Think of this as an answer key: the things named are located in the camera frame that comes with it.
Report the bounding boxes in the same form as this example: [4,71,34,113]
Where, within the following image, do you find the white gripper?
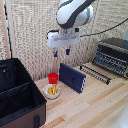
[46,28,81,58]

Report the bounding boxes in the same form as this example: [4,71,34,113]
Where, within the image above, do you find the dark blue book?
[58,62,87,95]

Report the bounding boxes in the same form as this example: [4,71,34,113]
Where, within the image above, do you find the woven beige room divider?
[0,0,128,83]

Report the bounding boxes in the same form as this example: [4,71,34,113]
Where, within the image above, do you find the yellow sticks in bowl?
[47,84,59,95]

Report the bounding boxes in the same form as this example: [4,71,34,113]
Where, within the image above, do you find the white bowl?
[42,83,62,100]

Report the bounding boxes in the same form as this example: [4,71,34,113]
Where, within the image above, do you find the black toaster oven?
[92,37,128,80]

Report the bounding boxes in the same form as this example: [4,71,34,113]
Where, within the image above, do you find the black fabric storage case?
[0,57,48,128]

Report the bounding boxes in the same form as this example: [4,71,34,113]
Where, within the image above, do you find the black wire rack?
[79,63,112,85]

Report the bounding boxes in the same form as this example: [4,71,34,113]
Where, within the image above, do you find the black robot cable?
[79,17,128,38]

